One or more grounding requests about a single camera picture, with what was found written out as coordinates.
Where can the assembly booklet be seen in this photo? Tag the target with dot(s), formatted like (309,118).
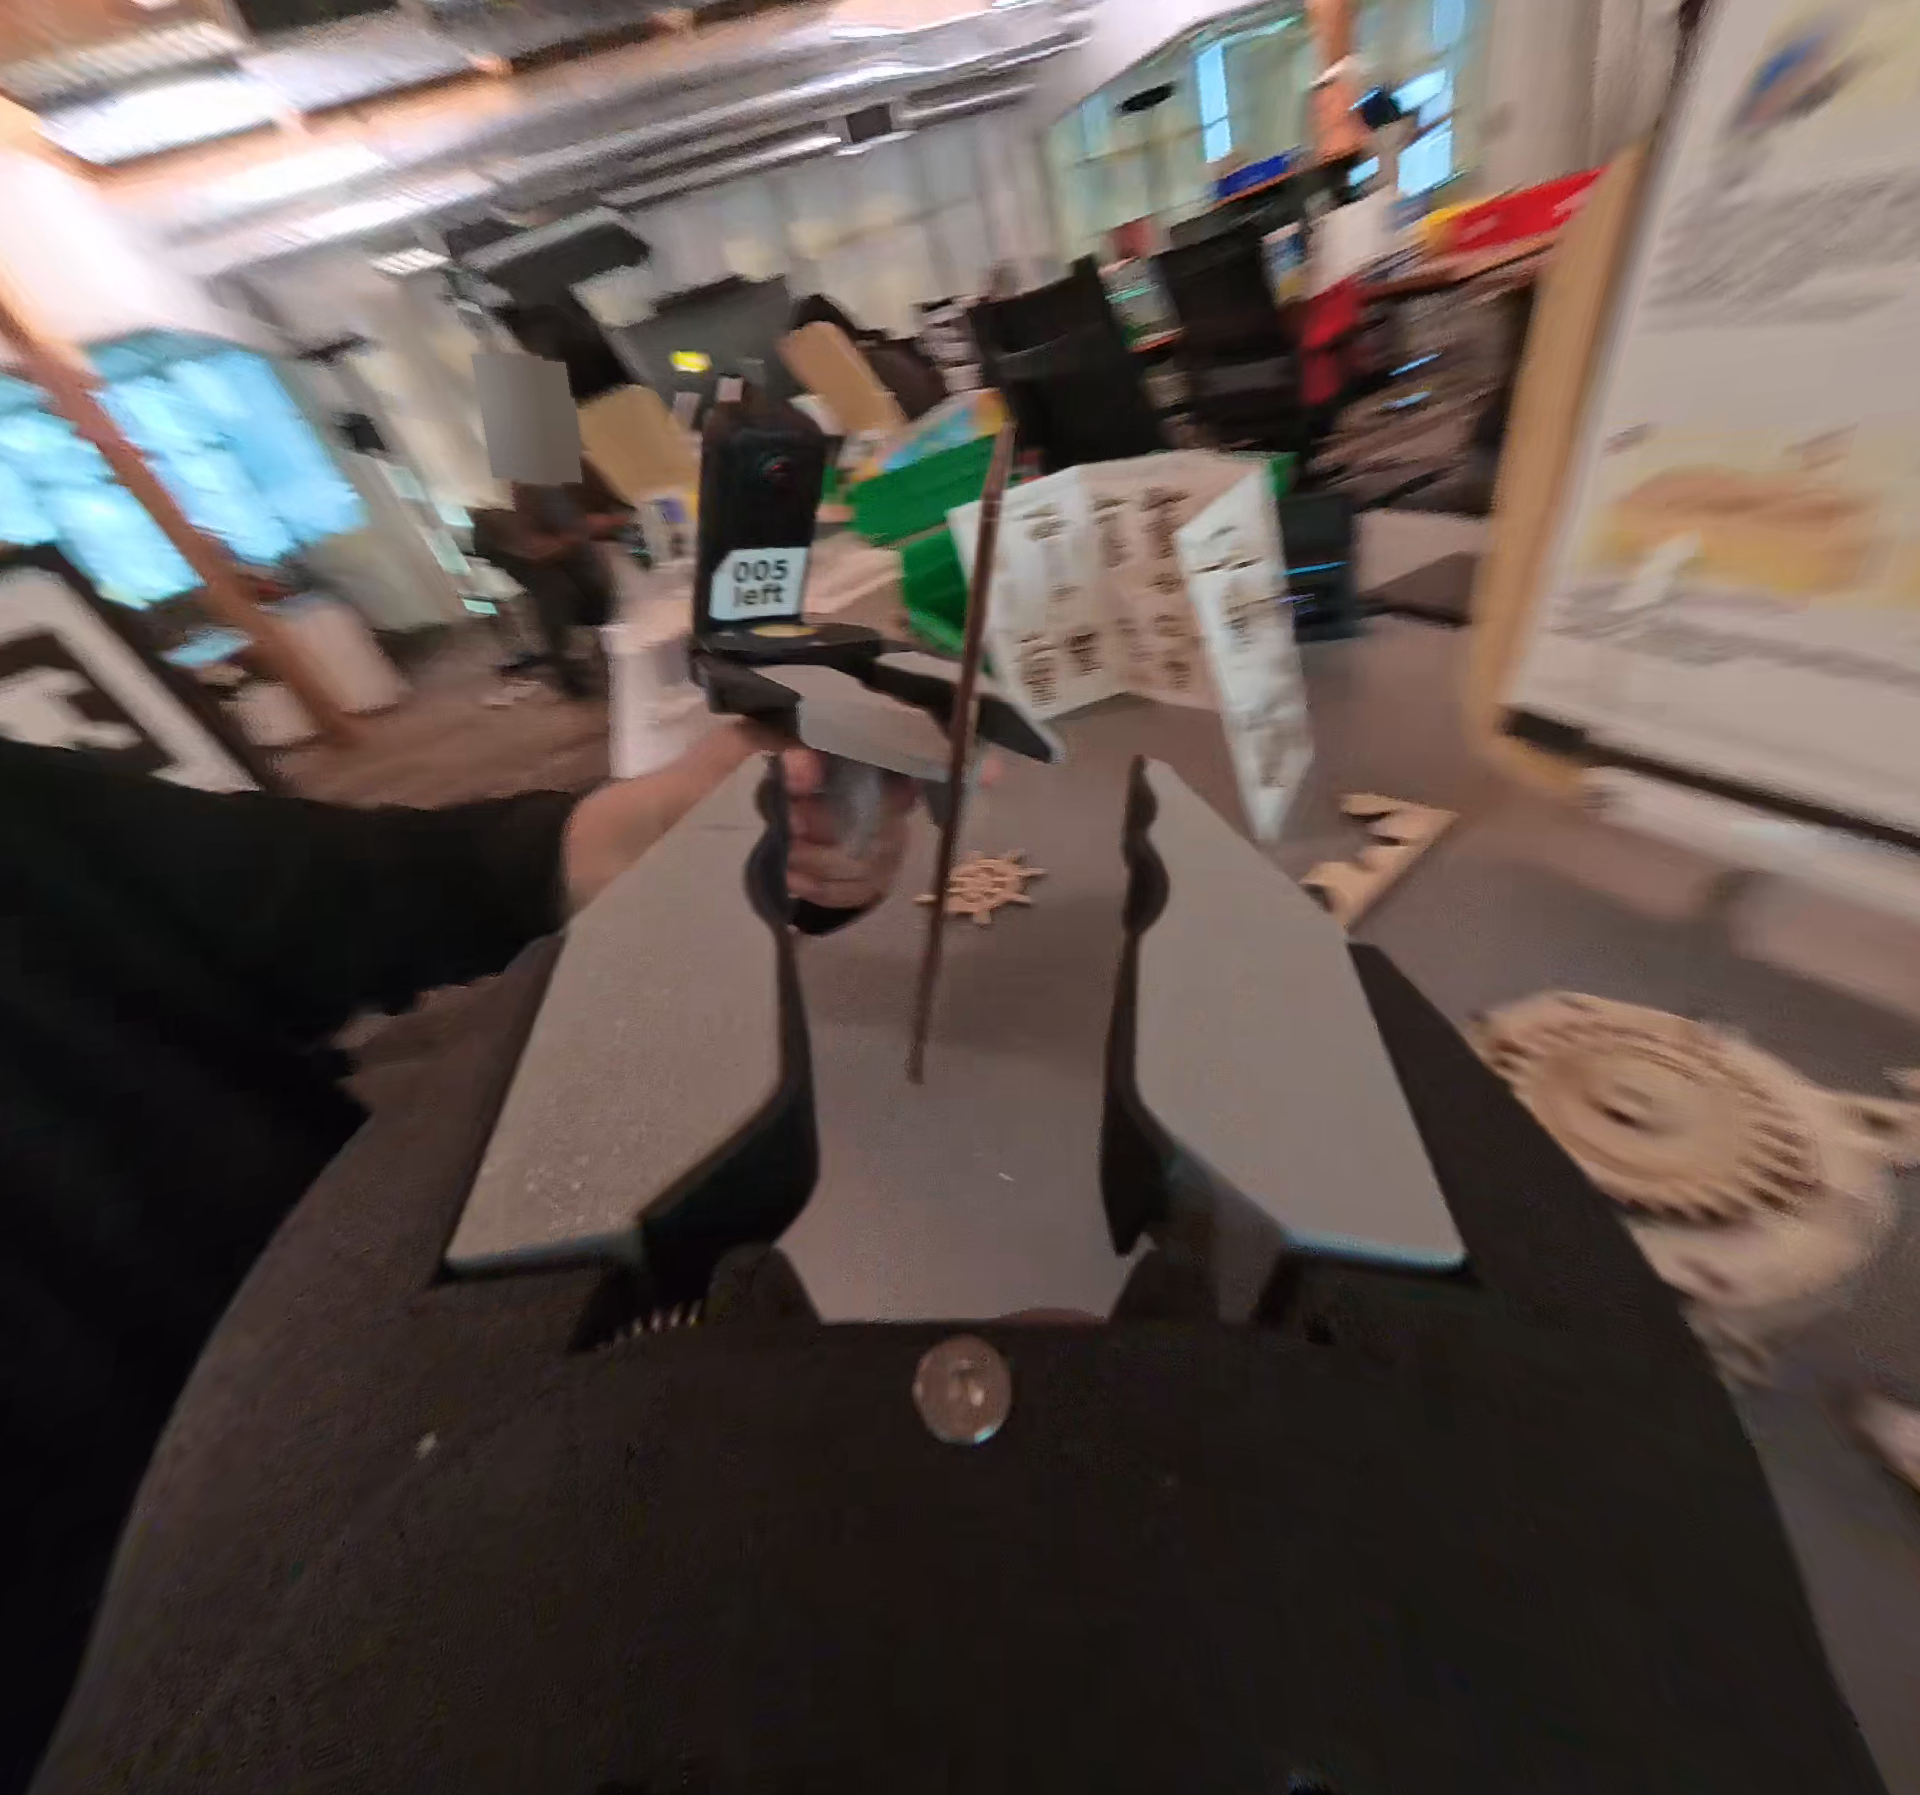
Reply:
(1111,596)

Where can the wooden gear model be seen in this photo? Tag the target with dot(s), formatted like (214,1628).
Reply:
(1680,1120)

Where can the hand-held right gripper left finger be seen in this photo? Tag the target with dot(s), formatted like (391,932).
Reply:
(630,1060)

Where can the person's left hand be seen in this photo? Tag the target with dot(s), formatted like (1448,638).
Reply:
(675,806)

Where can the wooden support post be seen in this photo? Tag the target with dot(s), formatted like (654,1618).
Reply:
(164,504)

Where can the framed marker sign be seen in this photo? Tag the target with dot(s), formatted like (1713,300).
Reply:
(91,686)

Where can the black battery charger case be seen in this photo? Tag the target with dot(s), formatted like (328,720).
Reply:
(1321,566)

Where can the person's left forearm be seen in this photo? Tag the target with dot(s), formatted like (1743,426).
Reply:
(300,896)

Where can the green plastic bin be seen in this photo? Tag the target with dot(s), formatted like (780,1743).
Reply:
(931,534)

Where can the wooden sheet with cutouts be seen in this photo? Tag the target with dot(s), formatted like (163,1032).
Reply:
(960,746)

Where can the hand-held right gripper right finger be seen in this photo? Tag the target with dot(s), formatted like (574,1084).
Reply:
(1291,1060)

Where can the black office chair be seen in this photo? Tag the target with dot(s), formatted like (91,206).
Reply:
(1231,324)
(1064,354)

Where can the curved wooden frame offcut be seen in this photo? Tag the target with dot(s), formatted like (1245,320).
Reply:
(1373,850)

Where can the printed instruction sheet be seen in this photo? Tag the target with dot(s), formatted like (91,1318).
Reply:
(1771,400)

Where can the wooden ship wheel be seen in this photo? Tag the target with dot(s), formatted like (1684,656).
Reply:
(991,888)

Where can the brown cardboard stand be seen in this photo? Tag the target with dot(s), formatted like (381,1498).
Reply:
(841,378)

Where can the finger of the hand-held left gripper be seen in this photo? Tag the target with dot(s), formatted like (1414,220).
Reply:
(879,722)
(1005,716)

